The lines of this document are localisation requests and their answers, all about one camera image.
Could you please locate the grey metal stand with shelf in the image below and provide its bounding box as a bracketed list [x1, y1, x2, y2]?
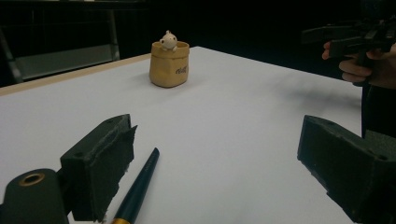
[0, 8, 120, 85]

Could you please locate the white table cover sheet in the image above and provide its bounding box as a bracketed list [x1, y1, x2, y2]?
[0, 46, 363, 224]

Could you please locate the tan holder with small figure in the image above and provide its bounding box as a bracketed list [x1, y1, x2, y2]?
[148, 30, 191, 89]

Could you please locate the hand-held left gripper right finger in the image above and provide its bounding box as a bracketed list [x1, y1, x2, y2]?
[297, 115, 396, 224]

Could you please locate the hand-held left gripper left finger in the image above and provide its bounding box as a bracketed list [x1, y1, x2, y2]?
[60, 113, 138, 222]

